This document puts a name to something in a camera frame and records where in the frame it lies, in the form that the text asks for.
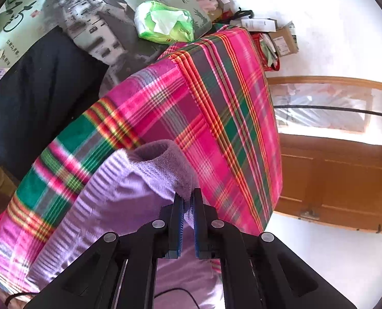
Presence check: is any purple fleece garment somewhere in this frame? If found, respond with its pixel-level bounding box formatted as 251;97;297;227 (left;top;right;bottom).
25;140;224;308

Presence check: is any pink plaid tablecloth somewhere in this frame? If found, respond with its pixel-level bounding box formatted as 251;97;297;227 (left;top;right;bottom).
0;26;282;293

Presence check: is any white product box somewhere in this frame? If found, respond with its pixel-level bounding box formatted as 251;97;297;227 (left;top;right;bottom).
230;18;277;33

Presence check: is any wooden room door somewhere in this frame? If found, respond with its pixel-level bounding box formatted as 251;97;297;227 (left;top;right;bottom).
275;134;382;234

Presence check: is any metal door handle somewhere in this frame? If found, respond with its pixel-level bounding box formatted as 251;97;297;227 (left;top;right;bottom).
299;209;320;222

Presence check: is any brown cardboard box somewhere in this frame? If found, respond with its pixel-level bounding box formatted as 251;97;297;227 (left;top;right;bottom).
269;22;299;57

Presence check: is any black cloth beside table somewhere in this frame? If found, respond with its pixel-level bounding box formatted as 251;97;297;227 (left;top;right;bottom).
0;27;109;181

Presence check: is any red patterned storage basket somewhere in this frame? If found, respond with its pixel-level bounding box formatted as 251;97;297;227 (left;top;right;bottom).
251;32;280;71

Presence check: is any transparent printed door curtain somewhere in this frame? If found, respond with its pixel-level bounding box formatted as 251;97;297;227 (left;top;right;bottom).
270;82;382;146

